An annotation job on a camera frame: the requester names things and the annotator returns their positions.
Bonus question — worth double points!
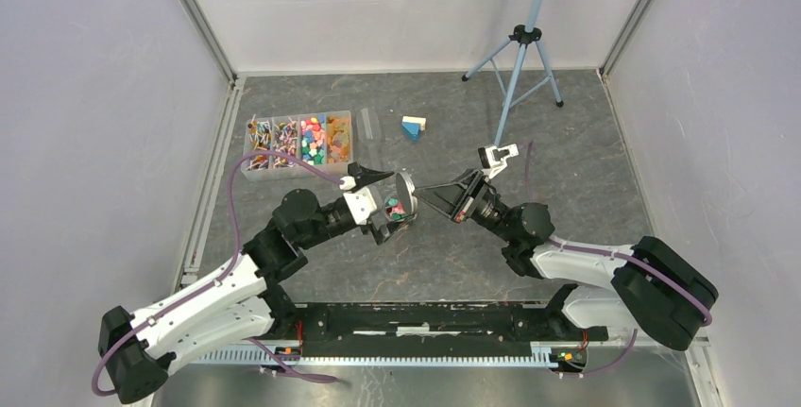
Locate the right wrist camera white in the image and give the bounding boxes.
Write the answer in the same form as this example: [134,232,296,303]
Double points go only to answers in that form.
[477,144,519,179]

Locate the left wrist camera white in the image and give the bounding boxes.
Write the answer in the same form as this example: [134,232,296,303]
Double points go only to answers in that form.
[339,176,383,226]

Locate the clear plastic scoop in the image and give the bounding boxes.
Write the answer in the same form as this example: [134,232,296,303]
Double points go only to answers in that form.
[357,108,383,171]

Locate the round clear lid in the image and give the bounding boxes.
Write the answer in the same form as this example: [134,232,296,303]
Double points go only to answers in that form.
[395,172,418,215]

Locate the clear compartment candy box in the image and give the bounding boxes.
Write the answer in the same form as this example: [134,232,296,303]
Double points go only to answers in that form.
[241,110,355,181]

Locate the blue white block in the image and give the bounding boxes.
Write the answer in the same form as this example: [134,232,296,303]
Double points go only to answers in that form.
[401,115,427,142]

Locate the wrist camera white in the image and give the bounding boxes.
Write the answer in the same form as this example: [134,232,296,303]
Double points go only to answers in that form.
[477,144,519,179]
[339,176,383,226]

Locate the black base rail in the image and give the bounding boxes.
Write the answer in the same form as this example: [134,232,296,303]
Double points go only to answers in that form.
[259,301,609,367]

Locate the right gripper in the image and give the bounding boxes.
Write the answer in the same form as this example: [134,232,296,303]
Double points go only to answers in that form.
[412,168,516,245]

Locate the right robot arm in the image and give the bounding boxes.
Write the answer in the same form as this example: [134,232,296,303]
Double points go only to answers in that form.
[404,169,719,350]

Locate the clear round dish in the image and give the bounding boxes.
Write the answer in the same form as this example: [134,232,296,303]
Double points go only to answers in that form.
[383,194,418,224]

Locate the blue tripod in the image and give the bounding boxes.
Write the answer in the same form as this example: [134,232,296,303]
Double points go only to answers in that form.
[461,0,564,145]

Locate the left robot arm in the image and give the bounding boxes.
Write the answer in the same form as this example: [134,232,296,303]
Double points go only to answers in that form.
[92,162,393,405]

